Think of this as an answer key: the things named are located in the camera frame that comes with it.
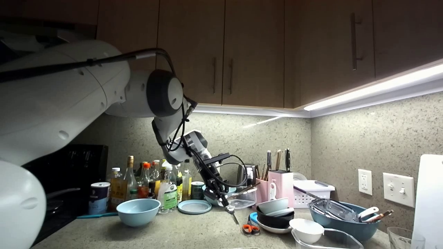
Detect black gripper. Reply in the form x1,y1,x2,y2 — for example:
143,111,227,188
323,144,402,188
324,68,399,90
192,154,231,209

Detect grey blue bowl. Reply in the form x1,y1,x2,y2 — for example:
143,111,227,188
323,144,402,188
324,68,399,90
256,198,292,217

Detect black bowl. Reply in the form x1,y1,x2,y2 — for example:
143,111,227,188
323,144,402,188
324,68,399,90
256,208,296,230

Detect light blue empty bowl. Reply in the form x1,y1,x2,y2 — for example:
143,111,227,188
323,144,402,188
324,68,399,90
115,198,162,228

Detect small white bowl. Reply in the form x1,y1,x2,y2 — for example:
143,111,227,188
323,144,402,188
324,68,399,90
288,217,325,245

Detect clear glass bowl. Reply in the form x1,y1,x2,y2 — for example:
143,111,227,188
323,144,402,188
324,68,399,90
291,226,364,249

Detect large blue mixing bowl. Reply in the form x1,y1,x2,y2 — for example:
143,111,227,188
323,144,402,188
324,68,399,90
307,199,382,245

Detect metal spoon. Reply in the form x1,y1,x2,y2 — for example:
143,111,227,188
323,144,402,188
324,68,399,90
224,205,241,226

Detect dark green jar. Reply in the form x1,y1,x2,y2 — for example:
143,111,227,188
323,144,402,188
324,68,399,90
190,180,206,201

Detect small light blue plate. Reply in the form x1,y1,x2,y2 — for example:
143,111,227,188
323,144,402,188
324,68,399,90
177,198,213,216

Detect steel kettle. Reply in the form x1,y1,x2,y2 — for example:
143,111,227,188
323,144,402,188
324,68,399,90
237,163,260,188

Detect oil bottle black cap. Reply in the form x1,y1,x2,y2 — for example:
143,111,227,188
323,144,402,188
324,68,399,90
181,162,194,202

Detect pink mug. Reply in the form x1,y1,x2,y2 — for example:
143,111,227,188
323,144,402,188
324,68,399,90
255,179,277,205

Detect clear bottle green label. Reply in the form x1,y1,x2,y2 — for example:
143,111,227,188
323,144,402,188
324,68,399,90
158,166,180,213

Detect pink white knife block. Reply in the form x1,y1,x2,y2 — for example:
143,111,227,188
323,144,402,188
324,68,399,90
267,170,296,209

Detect small white box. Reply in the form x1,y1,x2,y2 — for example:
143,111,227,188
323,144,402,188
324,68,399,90
161,159,179,172

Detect bottle with orange cap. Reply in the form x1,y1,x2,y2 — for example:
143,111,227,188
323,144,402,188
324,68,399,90
137,161,154,199

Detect white plastic basket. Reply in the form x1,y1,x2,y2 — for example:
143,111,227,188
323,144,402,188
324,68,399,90
292,179,336,210

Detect tall bottle gold top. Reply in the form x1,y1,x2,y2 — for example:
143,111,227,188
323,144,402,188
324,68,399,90
123,155,138,201

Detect under-cabinet light strip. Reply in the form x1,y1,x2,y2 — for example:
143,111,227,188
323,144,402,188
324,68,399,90
302,61,443,114
191,102,306,119

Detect amber jar white cap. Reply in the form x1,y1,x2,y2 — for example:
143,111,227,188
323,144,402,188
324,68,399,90
108,166,125,212

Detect metal whisk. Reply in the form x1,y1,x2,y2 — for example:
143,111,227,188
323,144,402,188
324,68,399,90
306,185,359,224

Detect blue white salt canister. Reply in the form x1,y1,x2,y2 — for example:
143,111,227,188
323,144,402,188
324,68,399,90
89,181,112,216

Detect flat blue strip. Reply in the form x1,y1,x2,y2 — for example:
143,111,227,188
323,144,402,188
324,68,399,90
76,210,119,220

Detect black kitchen stove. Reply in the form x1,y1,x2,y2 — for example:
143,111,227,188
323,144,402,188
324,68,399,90
22,143,109,246

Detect dark frying pan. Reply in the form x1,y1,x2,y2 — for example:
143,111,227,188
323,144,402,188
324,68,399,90
43,185,82,219

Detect orange handled scissors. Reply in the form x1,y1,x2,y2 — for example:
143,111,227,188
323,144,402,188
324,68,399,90
241,221,262,235

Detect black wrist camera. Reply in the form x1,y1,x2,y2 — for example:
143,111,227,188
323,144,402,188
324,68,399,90
205,152,233,166

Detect dark cabinet door handle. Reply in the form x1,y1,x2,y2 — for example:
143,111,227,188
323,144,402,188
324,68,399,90
210,55,219,96
350,13,364,71
227,57,235,96

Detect white duplex wall outlet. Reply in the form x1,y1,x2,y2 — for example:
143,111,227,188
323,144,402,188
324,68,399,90
357,168,374,197

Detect white handled utensil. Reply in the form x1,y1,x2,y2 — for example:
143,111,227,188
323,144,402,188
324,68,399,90
357,206,381,221

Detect brown handled utensil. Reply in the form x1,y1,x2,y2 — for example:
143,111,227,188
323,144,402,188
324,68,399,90
366,209,395,226

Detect white double switch plate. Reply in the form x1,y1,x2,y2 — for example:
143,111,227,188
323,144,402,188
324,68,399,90
382,172,417,209

